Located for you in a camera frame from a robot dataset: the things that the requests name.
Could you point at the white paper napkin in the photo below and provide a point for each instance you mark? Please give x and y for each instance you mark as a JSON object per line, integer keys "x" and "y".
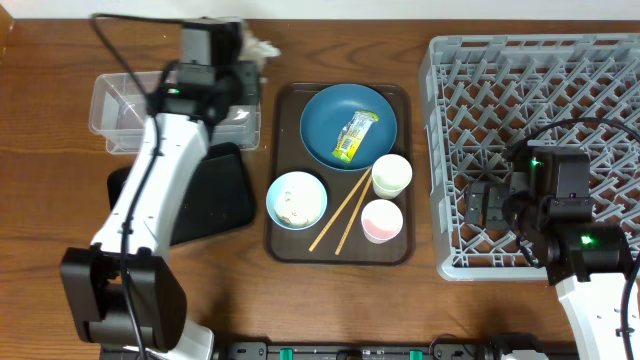
{"x": 256, "y": 50}

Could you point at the light blue bowl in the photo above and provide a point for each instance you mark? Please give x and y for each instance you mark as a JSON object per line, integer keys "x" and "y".
{"x": 297, "y": 179}

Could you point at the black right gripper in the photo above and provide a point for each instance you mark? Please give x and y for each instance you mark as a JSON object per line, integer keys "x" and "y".
{"x": 488, "y": 205}

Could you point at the grey dishwasher rack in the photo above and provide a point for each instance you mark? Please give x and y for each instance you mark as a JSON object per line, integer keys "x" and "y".
{"x": 480, "y": 94}

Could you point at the black plastic waste tray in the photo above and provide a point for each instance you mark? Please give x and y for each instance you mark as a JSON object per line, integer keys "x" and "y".
{"x": 220, "y": 200}

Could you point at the white cup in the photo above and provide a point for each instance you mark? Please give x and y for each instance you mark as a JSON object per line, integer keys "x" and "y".
{"x": 391, "y": 174}

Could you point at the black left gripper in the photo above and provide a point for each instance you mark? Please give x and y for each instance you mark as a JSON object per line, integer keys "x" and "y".
{"x": 248, "y": 78}

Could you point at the dark blue plate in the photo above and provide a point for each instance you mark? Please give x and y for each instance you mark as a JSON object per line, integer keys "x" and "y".
{"x": 328, "y": 113}

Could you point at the leftover rice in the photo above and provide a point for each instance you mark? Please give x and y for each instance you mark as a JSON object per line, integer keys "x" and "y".
{"x": 298, "y": 207}

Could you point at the clear plastic waste bin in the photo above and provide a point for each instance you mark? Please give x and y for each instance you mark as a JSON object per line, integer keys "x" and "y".
{"x": 118, "y": 112}

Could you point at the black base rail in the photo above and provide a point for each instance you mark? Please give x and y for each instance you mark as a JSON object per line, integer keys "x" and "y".
{"x": 443, "y": 347}

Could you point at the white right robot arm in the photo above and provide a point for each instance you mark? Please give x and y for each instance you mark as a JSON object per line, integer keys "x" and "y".
{"x": 591, "y": 267}

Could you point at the brown serving tray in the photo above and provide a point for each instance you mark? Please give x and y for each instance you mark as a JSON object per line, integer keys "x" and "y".
{"x": 289, "y": 154}

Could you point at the yellow snack wrapper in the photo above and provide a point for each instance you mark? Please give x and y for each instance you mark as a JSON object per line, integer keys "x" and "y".
{"x": 353, "y": 134}

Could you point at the left wooden chopstick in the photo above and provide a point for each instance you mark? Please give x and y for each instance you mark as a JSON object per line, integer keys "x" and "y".
{"x": 334, "y": 216}

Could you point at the wooden chopstick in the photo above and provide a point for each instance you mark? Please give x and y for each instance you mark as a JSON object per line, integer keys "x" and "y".
{"x": 334, "y": 216}
{"x": 355, "y": 212}

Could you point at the pink cup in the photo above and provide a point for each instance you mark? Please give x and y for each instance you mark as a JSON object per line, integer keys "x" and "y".
{"x": 381, "y": 220}

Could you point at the right wooden chopstick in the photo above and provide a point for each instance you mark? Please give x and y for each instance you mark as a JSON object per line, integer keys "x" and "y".
{"x": 355, "y": 212}

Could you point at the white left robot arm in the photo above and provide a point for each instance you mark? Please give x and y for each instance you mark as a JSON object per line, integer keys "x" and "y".
{"x": 120, "y": 289}

